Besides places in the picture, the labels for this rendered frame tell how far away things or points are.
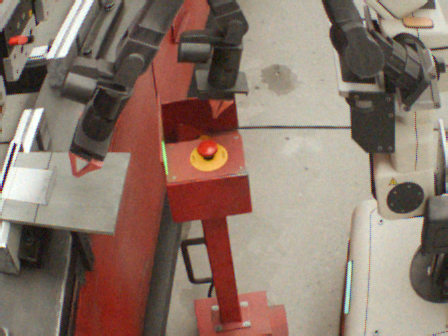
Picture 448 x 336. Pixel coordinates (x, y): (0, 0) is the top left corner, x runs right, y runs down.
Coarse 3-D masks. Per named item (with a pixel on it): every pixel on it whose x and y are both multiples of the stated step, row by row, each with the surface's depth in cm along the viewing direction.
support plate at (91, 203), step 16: (16, 160) 166; (32, 160) 166; (48, 160) 165; (64, 160) 165; (80, 160) 164; (112, 160) 163; (128, 160) 163; (64, 176) 162; (96, 176) 161; (112, 176) 161; (64, 192) 159; (80, 192) 159; (96, 192) 158; (112, 192) 158; (16, 208) 157; (32, 208) 157; (48, 208) 157; (64, 208) 156; (80, 208) 156; (96, 208) 156; (112, 208) 156; (32, 224) 155; (48, 224) 154; (64, 224) 154; (80, 224) 154; (96, 224) 153; (112, 224) 153
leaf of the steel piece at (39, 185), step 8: (24, 168) 164; (56, 168) 162; (16, 176) 163; (24, 176) 163; (32, 176) 162; (40, 176) 162; (48, 176) 162; (56, 176) 162; (16, 184) 161; (24, 184) 161; (32, 184) 161; (40, 184) 161; (48, 184) 159; (16, 192) 160; (24, 192) 160; (32, 192) 160; (40, 192) 159; (48, 192) 157; (24, 200) 158; (32, 200) 158; (40, 200) 158; (48, 200) 157
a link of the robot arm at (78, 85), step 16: (80, 64) 137; (96, 64) 139; (112, 64) 141; (128, 64) 135; (64, 80) 139; (80, 80) 137; (96, 80) 138; (128, 80) 137; (64, 96) 138; (80, 96) 138
